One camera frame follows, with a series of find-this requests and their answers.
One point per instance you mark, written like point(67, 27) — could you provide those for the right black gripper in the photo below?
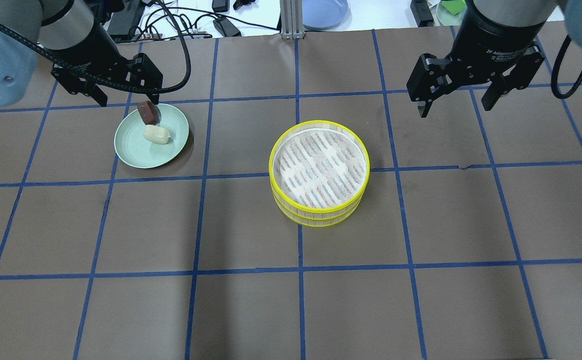
point(491, 39)

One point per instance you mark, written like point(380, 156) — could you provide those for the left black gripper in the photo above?
point(87, 48)

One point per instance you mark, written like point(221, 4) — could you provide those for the brown bun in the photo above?
point(148, 112)

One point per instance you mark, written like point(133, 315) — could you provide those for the white bun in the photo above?
point(156, 134)

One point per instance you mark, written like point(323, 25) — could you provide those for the yellow steamer layer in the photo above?
point(319, 167)
point(316, 220)

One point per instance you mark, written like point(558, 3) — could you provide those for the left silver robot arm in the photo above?
point(52, 24)

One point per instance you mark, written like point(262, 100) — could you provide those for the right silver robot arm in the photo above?
point(529, 12)

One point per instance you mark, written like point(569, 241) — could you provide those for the light green plate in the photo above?
point(135, 151)

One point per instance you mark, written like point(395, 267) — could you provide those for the green plate with block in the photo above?
point(450, 13)

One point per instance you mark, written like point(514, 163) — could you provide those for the black power adapter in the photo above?
point(226, 28)

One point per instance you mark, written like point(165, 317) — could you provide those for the blue plate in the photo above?
point(321, 15)

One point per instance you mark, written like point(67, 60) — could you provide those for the aluminium frame post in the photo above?
point(291, 16)

